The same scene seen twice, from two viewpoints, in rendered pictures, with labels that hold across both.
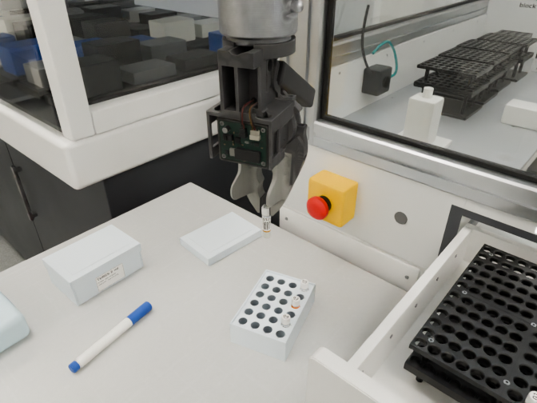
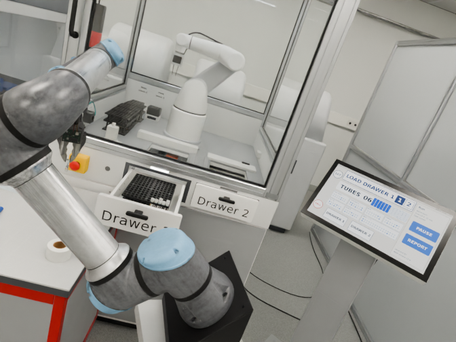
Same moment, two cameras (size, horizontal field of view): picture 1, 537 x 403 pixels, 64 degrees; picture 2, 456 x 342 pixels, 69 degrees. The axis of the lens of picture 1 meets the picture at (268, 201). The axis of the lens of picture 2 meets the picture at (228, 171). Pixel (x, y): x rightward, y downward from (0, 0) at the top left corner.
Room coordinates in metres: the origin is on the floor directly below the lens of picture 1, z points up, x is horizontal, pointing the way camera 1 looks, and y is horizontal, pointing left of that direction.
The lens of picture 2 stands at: (-0.68, 0.44, 1.48)
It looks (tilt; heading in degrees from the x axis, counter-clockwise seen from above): 19 degrees down; 312
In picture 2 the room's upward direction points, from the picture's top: 19 degrees clockwise
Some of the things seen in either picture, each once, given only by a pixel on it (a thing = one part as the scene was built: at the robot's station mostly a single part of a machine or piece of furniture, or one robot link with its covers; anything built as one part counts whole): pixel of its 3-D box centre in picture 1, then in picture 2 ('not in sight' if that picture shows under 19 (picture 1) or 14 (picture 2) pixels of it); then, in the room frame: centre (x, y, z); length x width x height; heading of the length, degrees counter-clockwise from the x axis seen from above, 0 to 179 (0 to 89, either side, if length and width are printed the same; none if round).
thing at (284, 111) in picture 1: (256, 100); (73, 123); (0.43, 0.01, 1.11); 0.09 x 0.08 x 0.12; 156
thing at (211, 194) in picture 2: not in sight; (224, 203); (0.20, -0.60, 0.87); 0.29 x 0.02 x 0.11; 48
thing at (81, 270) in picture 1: (95, 262); not in sight; (0.56, 0.29, 0.79); 0.13 x 0.09 x 0.05; 140
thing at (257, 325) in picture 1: (274, 311); not in sight; (0.45, -0.01, 0.78); 0.12 x 0.08 x 0.04; 156
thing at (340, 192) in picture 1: (331, 198); (78, 163); (0.61, -0.11, 0.88); 0.07 x 0.05 x 0.07; 48
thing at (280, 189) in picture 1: (275, 190); (74, 153); (0.42, -0.01, 1.00); 0.06 x 0.03 x 0.09; 156
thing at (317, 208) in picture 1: (319, 206); (74, 165); (0.59, -0.08, 0.88); 0.04 x 0.03 x 0.04; 48
